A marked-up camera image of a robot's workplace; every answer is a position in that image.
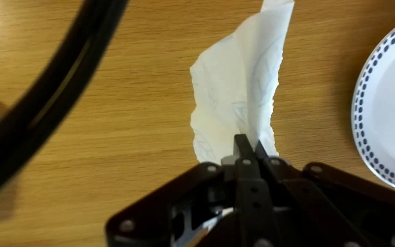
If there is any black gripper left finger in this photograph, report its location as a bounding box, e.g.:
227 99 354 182
104 133 271 247

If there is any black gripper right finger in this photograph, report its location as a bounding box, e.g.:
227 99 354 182
253 140 395 247

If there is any white paper napkin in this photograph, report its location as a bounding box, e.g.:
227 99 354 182
189 0 296 164

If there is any white plate with blue dots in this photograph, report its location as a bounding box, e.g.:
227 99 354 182
349 12 395 193

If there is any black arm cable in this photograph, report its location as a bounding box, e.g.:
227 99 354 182
0 0 130 217

